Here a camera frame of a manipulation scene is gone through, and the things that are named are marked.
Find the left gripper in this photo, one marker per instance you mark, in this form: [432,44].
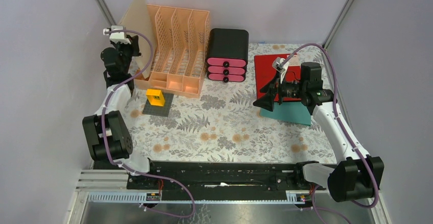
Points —
[134,46]

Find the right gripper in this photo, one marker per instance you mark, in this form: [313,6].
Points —
[266,102]

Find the beige cardboard sheet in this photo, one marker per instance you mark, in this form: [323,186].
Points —
[137,18]

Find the pink drawer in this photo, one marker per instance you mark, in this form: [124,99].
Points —
[226,70]
[228,78]
[226,62]

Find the pink top drawer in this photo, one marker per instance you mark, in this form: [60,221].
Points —
[226,62]

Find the black drawer cabinet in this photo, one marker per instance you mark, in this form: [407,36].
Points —
[228,43]

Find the pink bottom drawer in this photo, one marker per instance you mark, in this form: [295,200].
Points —
[228,78]

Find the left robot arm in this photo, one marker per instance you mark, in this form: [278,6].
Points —
[106,133]

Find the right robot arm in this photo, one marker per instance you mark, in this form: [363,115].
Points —
[357,174]

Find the red folder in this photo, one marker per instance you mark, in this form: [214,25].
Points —
[264,72]

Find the teal folder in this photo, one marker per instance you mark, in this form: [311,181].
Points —
[294,112]

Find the floral table mat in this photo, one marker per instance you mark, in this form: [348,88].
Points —
[222,125]

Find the yellow plastic block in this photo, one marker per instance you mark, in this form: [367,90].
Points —
[155,97]

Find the peach plastic file organizer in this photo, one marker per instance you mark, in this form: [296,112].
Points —
[182,41]

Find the gray building baseplate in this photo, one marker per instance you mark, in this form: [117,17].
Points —
[158,110]

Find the black mounting rail base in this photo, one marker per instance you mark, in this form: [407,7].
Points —
[217,181]

